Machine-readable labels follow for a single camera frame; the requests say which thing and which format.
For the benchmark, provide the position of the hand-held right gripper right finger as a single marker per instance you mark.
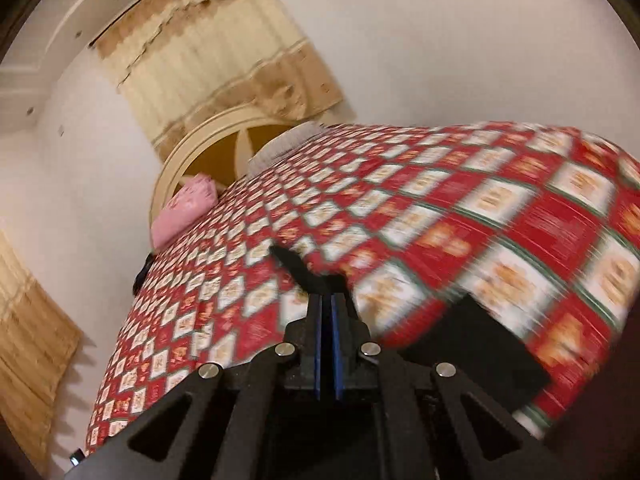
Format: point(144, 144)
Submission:
point(337, 355)

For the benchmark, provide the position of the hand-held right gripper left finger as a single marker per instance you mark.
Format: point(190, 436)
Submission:
point(318, 355)

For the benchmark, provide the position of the black pants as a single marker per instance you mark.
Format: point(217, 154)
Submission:
point(475, 350)

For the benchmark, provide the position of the red printed bedspread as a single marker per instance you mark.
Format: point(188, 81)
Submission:
point(250, 285)

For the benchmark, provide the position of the dark patterned cloth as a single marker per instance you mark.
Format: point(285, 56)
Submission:
point(141, 272)

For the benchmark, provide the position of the pink folded cloth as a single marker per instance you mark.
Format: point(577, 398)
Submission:
point(180, 210)

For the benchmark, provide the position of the striped pillow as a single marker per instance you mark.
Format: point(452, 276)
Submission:
point(285, 147)

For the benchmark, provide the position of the cream round headboard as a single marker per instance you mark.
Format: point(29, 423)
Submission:
point(210, 157)

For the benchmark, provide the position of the beige floral curtain with valance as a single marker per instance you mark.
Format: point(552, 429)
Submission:
point(215, 60)

